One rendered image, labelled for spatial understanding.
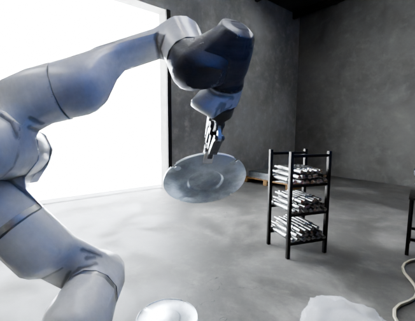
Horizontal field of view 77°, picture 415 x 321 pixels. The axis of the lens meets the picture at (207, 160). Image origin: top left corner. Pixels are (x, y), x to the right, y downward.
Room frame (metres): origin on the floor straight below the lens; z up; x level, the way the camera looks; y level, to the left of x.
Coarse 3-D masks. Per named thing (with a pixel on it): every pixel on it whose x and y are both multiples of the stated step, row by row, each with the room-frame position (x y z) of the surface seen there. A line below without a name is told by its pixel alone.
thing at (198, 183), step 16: (192, 160) 0.81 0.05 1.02; (224, 160) 0.83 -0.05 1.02; (176, 176) 0.85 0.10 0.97; (192, 176) 0.87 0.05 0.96; (208, 176) 0.89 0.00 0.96; (224, 176) 0.89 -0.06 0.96; (240, 176) 0.90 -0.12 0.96; (176, 192) 0.92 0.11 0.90; (192, 192) 0.93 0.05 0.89; (208, 192) 0.95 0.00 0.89; (224, 192) 0.96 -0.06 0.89
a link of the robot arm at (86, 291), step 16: (80, 272) 0.49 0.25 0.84; (96, 272) 0.49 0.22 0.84; (64, 288) 0.44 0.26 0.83; (80, 288) 0.44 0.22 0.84; (96, 288) 0.45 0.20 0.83; (112, 288) 0.48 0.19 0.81; (64, 304) 0.40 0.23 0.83; (80, 304) 0.40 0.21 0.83; (96, 304) 0.42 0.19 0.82; (112, 304) 0.46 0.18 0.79; (48, 320) 0.38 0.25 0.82; (64, 320) 0.38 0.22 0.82; (80, 320) 0.38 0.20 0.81; (96, 320) 0.40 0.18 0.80; (112, 320) 0.46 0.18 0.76
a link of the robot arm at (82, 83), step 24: (168, 24) 0.58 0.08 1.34; (192, 24) 0.59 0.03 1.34; (96, 48) 0.54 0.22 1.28; (120, 48) 0.56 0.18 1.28; (144, 48) 0.59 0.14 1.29; (168, 48) 0.55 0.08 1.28; (48, 72) 0.47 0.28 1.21; (72, 72) 0.47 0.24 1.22; (96, 72) 0.50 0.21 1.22; (120, 72) 0.58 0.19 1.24; (72, 96) 0.47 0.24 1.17; (96, 96) 0.50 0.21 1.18
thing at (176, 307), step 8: (152, 304) 1.26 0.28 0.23; (160, 304) 1.26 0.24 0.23; (168, 304) 1.26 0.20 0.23; (176, 304) 1.26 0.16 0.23; (184, 304) 1.26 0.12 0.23; (144, 312) 1.20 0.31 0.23; (152, 312) 1.20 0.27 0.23; (160, 312) 1.19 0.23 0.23; (168, 312) 1.19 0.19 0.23; (176, 312) 1.19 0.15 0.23; (184, 312) 1.20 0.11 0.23; (192, 312) 1.20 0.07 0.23; (136, 320) 1.14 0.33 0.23; (144, 320) 1.14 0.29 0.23; (152, 320) 1.14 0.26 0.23; (160, 320) 1.14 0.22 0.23; (168, 320) 1.14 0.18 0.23; (176, 320) 1.14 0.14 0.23; (184, 320) 1.14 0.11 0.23; (192, 320) 1.15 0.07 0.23
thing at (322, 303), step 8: (320, 296) 1.45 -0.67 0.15; (328, 296) 1.42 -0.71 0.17; (336, 296) 1.39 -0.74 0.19; (312, 304) 1.38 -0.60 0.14; (320, 304) 1.35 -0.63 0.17; (328, 304) 1.34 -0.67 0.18; (336, 304) 1.33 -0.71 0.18; (344, 304) 1.32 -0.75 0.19; (352, 304) 1.35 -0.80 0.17; (360, 304) 1.36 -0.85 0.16; (304, 312) 1.34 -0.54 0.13; (312, 312) 1.32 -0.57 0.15; (320, 312) 1.28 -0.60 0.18; (328, 312) 1.27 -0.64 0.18; (336, 312) 1.27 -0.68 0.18; (344, 312) 1.25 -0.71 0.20; (352, 312) 1.26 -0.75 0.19; (360, 312) 1.27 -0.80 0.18; (368, 312) 1.29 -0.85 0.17; (376, 312) 1.31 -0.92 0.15; (304, 320) 1.30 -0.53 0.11; (312, 320) 1.26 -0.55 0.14; (320, 320) 1.23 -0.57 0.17; (328, 320) 1.22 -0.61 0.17; (336, 320) 1.21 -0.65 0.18; (344, 320) 1.20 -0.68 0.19; (352, 320) 1.20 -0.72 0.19; (360, 320) 1.20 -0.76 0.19; (368, 320) 1.21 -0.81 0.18; (376, 320) 1.24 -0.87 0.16; (384, 320) 1.29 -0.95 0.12
